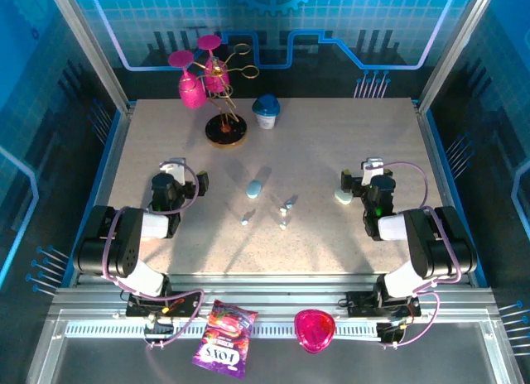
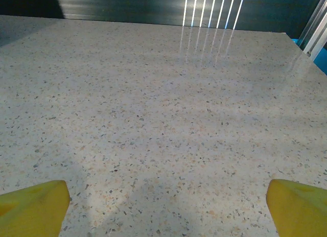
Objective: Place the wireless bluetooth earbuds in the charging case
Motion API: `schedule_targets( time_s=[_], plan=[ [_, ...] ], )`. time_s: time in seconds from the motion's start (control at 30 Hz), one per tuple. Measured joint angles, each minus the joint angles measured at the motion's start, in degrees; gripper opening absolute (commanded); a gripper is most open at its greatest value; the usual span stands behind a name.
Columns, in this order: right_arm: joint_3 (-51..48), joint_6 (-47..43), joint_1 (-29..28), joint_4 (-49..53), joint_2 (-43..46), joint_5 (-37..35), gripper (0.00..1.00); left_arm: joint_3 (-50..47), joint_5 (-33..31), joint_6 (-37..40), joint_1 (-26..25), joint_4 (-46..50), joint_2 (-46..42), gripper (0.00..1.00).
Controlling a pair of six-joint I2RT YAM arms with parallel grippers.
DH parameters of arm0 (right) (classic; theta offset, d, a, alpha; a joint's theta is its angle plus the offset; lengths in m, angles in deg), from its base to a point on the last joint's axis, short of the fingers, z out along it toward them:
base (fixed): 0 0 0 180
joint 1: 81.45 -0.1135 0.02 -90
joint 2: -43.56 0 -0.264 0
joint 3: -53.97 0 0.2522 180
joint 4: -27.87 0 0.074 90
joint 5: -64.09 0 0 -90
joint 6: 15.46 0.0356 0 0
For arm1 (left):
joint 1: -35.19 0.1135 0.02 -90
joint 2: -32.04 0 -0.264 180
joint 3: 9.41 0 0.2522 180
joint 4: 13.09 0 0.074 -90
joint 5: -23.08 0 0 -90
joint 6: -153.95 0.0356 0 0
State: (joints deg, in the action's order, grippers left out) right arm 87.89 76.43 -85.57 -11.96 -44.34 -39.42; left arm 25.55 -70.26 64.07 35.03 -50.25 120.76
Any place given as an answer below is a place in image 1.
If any gold cup holder stand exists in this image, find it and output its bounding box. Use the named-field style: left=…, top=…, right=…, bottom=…
left=190, top=43, right=261, bottom=150

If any pink wine glass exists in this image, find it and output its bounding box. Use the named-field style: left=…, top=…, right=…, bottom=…
left=196, top=34, right=232, bottom=94
left=168, top=50, right=208, bottom=111

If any aluminium frame rail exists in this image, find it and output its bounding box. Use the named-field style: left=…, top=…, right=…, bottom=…
left=49, top=274, right=504, bottom=324

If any pink heart-shaped bowl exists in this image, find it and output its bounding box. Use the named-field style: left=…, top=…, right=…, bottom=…
left=294, top=308, right=335, bottom=354

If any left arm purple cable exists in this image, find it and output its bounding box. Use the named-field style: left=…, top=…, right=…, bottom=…
left=101, top=160, right=206, bottom=350

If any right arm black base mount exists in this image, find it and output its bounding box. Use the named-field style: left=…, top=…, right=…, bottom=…
left=345, top=290, right=422, bottom=319

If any white slotted cable duct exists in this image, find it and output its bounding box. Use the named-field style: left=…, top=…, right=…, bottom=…
left=65, top=320, right=384, bottom=340

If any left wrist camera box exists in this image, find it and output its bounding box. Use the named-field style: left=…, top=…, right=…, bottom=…
left=159, top=156, right=186, bottom=186

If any aluminium frame post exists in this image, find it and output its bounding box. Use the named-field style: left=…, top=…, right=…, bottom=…
left=416, top=0, right=498, bottom=114
left=45, top=0, right=136, bottom=114

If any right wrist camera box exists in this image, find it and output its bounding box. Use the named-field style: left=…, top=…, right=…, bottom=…
left=360, top=156, right=385, bottom=187

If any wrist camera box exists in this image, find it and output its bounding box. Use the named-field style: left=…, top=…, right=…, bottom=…
left=159, top=156, right=186, bottom=186
left=360, top=156, right=385, bottom=187

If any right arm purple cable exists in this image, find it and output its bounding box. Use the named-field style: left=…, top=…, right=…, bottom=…
left=380, top=160, right=441, bottom=350

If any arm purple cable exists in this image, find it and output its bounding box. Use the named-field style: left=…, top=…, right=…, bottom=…
left=101, top=160, right=206, bottom=350
left=380, top=160, right=441, bottom=350

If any black controller box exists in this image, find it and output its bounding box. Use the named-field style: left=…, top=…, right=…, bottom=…
left=376, top=320, right=405, bottom=348
left=143, top=315, right=175, bottom=348

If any purple candy bag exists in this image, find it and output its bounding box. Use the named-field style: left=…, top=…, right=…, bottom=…
left=191, top=300, right=258, bottom=379

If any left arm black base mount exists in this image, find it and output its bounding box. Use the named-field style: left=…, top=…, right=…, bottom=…
left=125, top=290, right=200, bottom=319

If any white cup blue lid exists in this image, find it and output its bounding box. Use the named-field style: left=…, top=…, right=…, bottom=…
left=251, top=94, right=282, bottom=132

